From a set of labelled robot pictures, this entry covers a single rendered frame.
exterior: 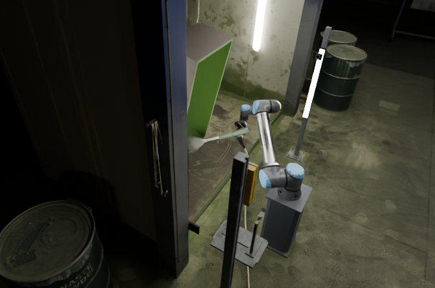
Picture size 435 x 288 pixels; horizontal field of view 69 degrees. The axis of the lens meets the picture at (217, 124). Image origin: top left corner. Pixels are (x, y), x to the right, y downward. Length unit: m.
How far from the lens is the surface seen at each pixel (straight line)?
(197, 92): 3.25
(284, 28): 4.36
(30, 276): 2.18
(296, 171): 2.54
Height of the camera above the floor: 2.60
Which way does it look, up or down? 36 degrees down
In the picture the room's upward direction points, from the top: 3 degrees clockwise
